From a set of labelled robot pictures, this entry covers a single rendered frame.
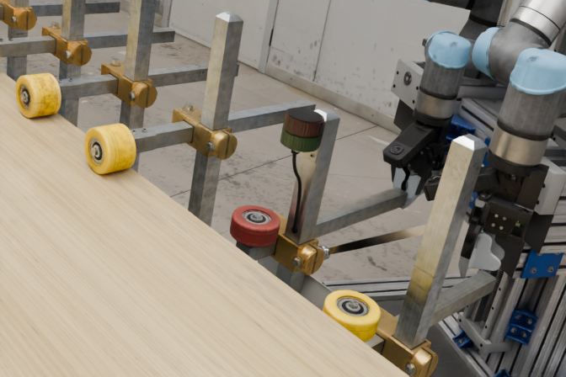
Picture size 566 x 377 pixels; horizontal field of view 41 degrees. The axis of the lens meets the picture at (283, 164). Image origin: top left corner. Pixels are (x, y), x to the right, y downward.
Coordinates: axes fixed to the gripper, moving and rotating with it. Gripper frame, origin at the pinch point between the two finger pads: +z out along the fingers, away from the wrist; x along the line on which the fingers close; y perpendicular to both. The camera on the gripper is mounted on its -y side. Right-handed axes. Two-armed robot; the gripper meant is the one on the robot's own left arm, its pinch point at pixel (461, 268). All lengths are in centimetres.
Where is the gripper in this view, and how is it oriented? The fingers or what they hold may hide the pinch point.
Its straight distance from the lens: 121.7
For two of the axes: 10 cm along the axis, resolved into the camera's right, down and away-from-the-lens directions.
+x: 4.1, -3.2, 8.5
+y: 8.9, 3.2, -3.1
